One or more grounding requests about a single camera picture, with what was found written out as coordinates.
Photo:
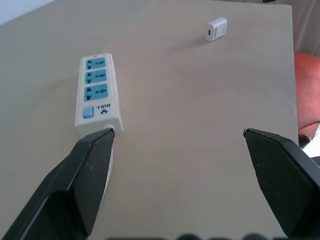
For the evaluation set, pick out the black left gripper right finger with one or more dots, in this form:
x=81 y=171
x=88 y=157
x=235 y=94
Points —
x=282 y=180

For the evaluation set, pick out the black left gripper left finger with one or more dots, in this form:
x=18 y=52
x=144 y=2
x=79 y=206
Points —
x=75 y=180

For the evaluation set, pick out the white blue power strip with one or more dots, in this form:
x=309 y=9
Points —
x=96 y=96

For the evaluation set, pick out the white USB charger plug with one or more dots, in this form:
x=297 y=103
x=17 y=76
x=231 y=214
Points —
x=215 y=28

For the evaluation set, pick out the white object beside table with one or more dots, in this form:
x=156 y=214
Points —
x=313 y=142

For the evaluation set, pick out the orange-red rounded object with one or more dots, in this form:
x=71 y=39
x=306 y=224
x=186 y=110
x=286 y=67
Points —
x=306 y=90

